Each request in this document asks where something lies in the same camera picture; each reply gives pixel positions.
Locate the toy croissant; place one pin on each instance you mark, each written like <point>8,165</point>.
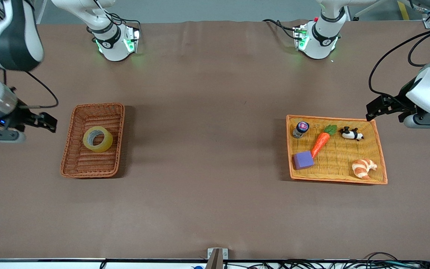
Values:
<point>362,168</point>

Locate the orange wicker tray basket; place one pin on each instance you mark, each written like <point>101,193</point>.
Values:
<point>342,157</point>

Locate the base connector plate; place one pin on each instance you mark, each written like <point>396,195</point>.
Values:
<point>300,35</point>
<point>134,37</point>

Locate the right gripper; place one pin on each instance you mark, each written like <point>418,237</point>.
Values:
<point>24,116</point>

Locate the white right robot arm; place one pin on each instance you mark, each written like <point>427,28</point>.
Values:
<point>114,48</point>

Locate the purple foam cube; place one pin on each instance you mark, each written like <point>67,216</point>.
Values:
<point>303,160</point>

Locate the right base connector plate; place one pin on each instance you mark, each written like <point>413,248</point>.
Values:
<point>134,37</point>

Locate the orange toy carrot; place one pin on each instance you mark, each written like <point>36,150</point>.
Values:
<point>321,141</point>

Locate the left base connector plate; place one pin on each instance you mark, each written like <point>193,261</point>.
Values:
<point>300,35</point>

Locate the yellow tape roll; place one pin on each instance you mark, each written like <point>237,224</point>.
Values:
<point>105,144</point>

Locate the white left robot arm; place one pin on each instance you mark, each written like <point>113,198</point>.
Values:
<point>323,41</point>

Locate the brown wicker basket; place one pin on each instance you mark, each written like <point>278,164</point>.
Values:
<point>77,160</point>

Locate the brown table mat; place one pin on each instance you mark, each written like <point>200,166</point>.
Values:
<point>215,205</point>

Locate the metal bracket with post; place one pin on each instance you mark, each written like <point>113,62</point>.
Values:
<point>217,257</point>

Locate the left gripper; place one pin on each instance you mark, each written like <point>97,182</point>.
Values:
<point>396,105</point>

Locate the black white panda toy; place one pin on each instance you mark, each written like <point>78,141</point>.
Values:
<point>349,133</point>

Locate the small dark jar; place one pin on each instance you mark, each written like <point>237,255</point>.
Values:
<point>300,130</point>

